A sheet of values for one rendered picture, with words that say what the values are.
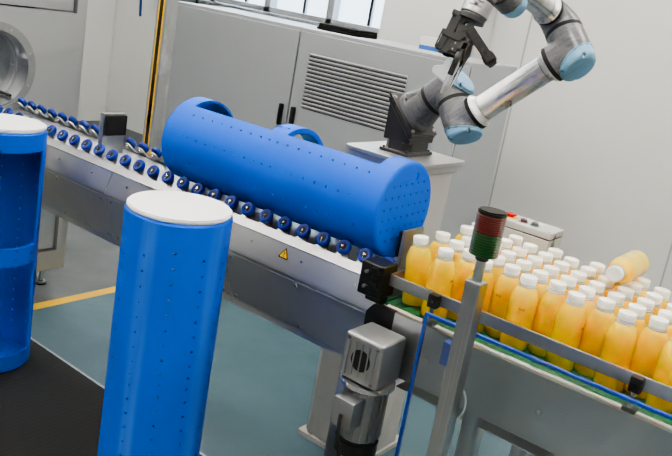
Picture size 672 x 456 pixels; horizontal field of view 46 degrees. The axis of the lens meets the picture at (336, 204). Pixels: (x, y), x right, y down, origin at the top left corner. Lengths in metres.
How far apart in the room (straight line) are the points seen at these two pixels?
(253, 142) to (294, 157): 0.17
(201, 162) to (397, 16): 2.95
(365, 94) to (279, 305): 1.97
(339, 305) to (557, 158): 3.01
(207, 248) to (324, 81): 2.43
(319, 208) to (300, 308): 0.33
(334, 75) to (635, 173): 1.84
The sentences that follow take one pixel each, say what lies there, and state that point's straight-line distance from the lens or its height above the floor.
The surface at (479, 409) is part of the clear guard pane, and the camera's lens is 1.93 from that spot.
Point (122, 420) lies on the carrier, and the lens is 2.28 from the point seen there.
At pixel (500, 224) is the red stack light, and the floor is 1.24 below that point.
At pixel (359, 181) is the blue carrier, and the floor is 1.16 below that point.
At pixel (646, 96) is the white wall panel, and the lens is 4.89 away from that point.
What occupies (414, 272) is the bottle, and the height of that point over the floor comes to 0.99.
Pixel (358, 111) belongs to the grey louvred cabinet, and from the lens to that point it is 4.23.
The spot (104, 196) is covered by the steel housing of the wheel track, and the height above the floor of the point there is 0.82.
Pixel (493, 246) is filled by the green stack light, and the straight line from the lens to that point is 1.70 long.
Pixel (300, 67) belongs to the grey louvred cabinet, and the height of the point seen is 1.23.
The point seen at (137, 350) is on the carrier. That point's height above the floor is 0.67.
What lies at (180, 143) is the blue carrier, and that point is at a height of 1.10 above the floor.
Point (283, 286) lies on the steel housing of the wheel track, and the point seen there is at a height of 0.78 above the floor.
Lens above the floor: 1.63
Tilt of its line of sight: 14 degrees down
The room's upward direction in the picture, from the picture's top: 10 degrees clockwise
